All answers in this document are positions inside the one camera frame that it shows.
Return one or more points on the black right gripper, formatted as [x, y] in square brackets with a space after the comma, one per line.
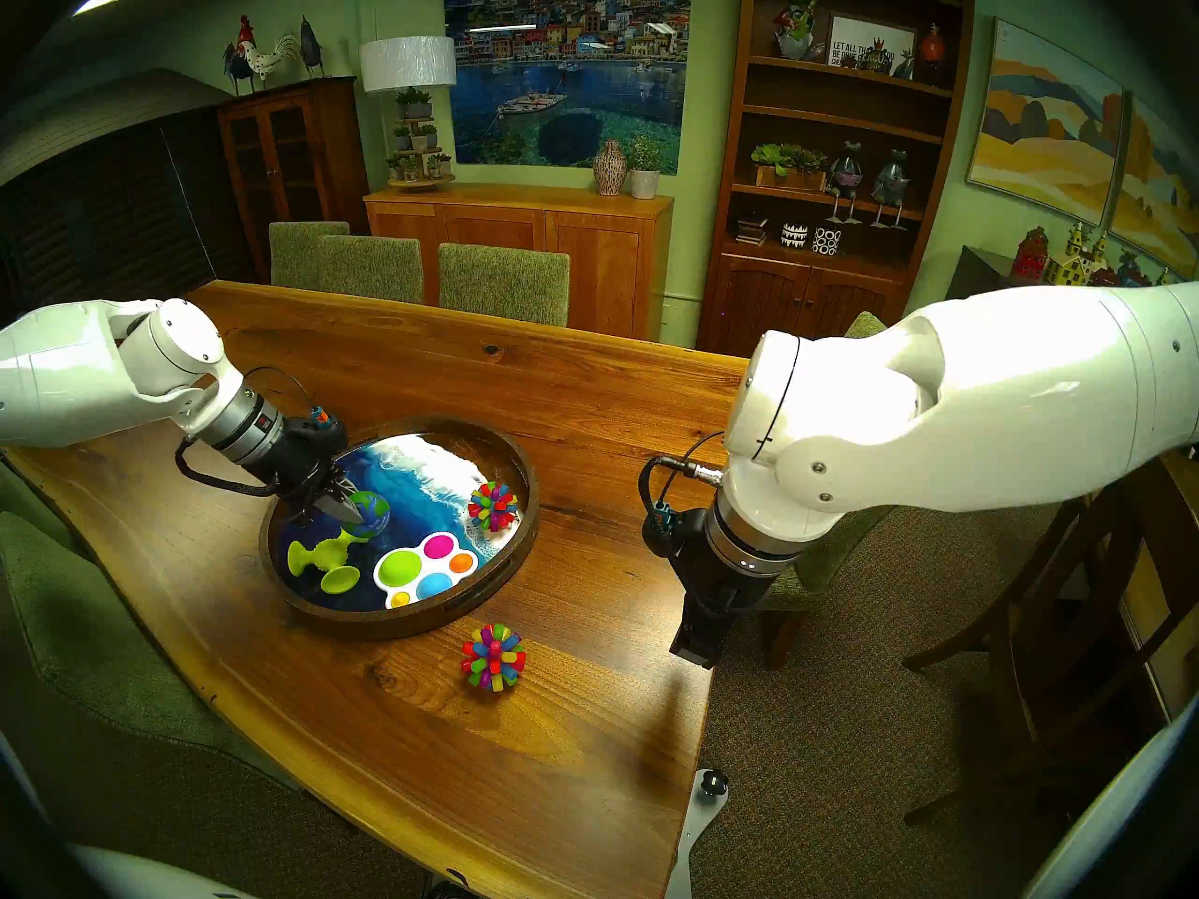
[721, 593]

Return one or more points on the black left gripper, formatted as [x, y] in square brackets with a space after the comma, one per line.
[300, 466]

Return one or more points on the blue green globe ball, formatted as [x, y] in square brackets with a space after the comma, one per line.
[373, 511]

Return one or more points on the lime green suction cup toy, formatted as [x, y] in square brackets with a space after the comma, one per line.
[326, 556]

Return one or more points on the multicolour spiky ball toy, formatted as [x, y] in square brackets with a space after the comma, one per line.
[493, 507]
[493, 658]

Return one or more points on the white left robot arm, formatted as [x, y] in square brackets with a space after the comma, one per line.
[75, 373]

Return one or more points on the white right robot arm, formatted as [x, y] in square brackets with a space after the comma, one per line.
[984, 401]

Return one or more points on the round wooden ocean resin tray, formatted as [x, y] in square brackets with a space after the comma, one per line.
[426, 504]

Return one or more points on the white pop bubble toy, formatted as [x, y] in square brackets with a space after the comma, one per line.
[398, 569]

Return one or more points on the black knob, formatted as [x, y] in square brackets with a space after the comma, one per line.
[714, 782]

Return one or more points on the dark glass door cabinet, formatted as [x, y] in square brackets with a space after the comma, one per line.
[281, 176]

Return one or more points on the light wood sideboard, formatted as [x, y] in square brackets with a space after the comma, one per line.
[562, 251]

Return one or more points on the dark wooden chair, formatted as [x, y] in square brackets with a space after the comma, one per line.
[1058, 626]

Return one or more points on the dark wood bookshelf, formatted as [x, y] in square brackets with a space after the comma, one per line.
[806, 288]

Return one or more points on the tiered succulent plant stand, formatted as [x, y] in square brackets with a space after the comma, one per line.
[417, 139]

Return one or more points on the small stack of books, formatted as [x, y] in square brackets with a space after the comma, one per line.
[751, 230]

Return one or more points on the black white striped cup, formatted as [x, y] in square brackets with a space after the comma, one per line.
[794, 237]

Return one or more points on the black white circle cup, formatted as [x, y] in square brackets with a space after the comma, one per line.
[826, 242]

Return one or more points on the patterned ceramic vase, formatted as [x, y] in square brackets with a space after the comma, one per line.
[610, 169]

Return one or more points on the white potted plant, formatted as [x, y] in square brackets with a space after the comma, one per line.
[643, 178]

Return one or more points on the white drum lampshade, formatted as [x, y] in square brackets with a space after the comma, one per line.
[407, 64]

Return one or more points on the blue rooster figurine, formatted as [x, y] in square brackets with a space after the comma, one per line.
[236, 68]

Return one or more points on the white red rooster figurine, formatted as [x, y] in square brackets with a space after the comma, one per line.
[267, 59]

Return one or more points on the dark blue bird figurine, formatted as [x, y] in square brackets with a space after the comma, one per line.
[311, 50]

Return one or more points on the dark side table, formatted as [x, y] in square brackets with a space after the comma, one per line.
[979, 274]

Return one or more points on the large harbour town picture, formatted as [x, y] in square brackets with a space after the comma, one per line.
[571, 92]

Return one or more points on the wooden succulent planter box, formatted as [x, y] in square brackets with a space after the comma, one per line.
[789, 169]

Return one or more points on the standing metal frog figurine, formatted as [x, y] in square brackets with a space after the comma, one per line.
[890, 184]
[846, 176]

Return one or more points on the red house figurine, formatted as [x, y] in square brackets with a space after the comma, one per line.
[1030, 256]

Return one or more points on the yellow house figurine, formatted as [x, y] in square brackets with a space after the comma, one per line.
[1077, 265]

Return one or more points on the large abstract landscape painting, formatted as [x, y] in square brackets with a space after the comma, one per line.
[1040, 139]

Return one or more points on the frog with guitar figurine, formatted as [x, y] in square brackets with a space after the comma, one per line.
[796, 31]

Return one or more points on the framed text sign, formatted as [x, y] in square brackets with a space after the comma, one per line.
[857, 40]

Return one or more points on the red jar figurine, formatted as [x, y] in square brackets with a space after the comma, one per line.
[932, 45]

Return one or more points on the narrow abstract landscape painting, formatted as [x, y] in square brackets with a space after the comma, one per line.
[1161, 195]

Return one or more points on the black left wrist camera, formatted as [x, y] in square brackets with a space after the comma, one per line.
[323, 434]

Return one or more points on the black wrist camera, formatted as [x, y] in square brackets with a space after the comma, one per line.
[679, 532]
[323, 434]

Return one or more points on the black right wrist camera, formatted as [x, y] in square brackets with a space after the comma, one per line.
[679, 532]

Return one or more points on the white robot base bracket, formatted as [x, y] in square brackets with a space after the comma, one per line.
[695, 841]

